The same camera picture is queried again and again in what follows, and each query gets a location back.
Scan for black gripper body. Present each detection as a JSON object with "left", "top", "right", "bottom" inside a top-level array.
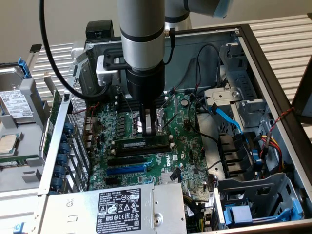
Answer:
[{"left": 125, "top": 61, "right": 166, "bottom": 105}]

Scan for green RAM stick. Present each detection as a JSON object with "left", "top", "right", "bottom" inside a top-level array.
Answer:
[
  {"left": 113, "top": 134, "right": 170, "bottom": 150},
  {"left": 0, "top": 159, "right": 20, "bottom": 168}
]

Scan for RAM slot white latches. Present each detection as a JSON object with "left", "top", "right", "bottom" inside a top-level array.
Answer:
[
  {"left": 114, "top": 97, "right": 170, "bottom": 108},
  {"left": 114, "top": 90, "right": 169, "bottom": 101},
  {"left": 110, "top": 143, "right": 176, "bottom": 158}
]

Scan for CPU socket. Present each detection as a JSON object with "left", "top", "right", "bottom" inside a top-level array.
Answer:
[{"left": 131, "top": 112, "right": 168, "bottom": 137}]

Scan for metal locking lever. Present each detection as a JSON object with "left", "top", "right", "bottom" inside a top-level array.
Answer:
[{"left": 161, "top": 113, "right": 180, "bottom": 129}]

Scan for long black expansion slot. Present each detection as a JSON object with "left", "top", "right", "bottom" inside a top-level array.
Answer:
[{"left": 107, "top": 155, "right": 145, "bottom": 167}]

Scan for green motherboard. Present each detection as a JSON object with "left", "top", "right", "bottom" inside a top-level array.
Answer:
[{"left": 84, "top": 90, "right": 216, "bottom": 193}]

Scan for blue expansion slot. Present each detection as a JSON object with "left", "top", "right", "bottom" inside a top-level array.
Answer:
[{"left": 106, "top": 163, "right": 147, "bottom": 176}]

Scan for silver chipset heatsink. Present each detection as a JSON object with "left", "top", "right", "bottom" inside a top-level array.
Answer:
[{"left": 159, "top": 170, "right": 182, "bottom": 185}]

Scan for grey metal PC case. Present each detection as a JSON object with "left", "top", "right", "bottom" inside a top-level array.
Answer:
[{"left": 36, "top": 23, "right": 312, "bottom": 234}]

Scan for black box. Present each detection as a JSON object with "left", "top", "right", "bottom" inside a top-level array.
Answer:
[{"left": 85, "top": 20, "right": 122, "bottom": 41}]

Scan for black plastic fan shroud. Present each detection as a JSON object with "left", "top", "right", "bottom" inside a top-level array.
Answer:
[{"left": 217, "top": 133, "right": 258, "bottom": 180}]

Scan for green graphics card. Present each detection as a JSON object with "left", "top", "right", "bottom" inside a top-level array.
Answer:
[{"left": 38, "top": 70, "right": 63, "bottom": 164}]

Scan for grey metal disk bay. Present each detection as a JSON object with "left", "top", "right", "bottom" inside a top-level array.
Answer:
[{"left": 203, "top": 42, "right": 275, "bottom": 130}]

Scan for grey parts rack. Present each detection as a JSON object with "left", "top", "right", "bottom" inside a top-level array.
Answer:
[{"left": 0, "top": 57, "right": 53, "bottom": 195}]

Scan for silver power supply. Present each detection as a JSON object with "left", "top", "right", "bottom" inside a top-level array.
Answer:
[{"left": 45, "top": 182, "right": 188, "bottom": 234}]

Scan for blue plastic disk tray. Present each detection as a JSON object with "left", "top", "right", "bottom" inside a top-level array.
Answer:
[{"left": 223, "top": 194, "right": 304, "bottom": 227}]

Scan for grey metal drive cage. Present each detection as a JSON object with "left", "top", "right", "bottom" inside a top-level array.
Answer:
[{"left": 211, "top": 172, "right": 306, "bottom": 230}]

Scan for silver hard disk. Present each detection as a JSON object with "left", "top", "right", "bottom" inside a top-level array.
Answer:
[{"left": 0, "top": 65, "right": 36, "bottom": 124}]

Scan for silver CPU chip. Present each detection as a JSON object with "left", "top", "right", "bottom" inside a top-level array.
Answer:
[{"left": 0, "top": 133, "right": 20, "bottom": 156}]

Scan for dark brown panel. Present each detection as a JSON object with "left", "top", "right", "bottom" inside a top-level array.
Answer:
[{"left": 291, "top": 55, "right": 312, "bottom": 125}]

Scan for thin grey wire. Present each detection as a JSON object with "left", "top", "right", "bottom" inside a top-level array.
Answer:
[{"left": 117, "top": 85, "right": 134, "bottom": 117}]

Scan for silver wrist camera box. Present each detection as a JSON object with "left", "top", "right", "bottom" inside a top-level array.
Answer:
[{"left": 96, "top": 48, "right": 128, "bottom": 87}]

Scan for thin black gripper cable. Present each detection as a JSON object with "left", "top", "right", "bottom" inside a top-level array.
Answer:
[{"left": 163, "top": 27, "right": 176, "bottom": 66}]

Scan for thin black wire loop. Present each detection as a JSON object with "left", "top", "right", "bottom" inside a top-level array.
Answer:
[{"left": 174, "top": 43, "right": 222, "bottom": 96}]

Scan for black curved wire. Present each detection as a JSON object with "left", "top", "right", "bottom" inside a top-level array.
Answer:
[{"left": 188, "top": 94, "right": 220, "bottom": 145}]

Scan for red and black fan wire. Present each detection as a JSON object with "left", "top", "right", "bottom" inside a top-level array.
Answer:
[{"left": 72, "top": 102, "right": 100, "bottom": 135}]

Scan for blue flat disk wire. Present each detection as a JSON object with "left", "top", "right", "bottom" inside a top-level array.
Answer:
[{"left": 209, "top": 102, "right": 244, "bottom": 134}]

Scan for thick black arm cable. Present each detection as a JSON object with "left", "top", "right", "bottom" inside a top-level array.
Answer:
[{"left": 38, "top": 0, "right": 110, "bottom": 100}]

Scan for yellow red black wire bundle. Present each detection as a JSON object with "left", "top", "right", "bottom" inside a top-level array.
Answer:
[{"left": 253, "top": 135, "right": 290, "bottom": 173}]

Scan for blue disk carrier handle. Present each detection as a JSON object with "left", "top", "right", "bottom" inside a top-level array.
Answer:
[{"left": 17, "top": 57, "right": 33, "bottom": 79}]

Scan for red black twisted wire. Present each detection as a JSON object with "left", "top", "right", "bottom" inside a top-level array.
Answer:
[{"left": 258, "top": 106, "right": 296, "bottom": 159}]

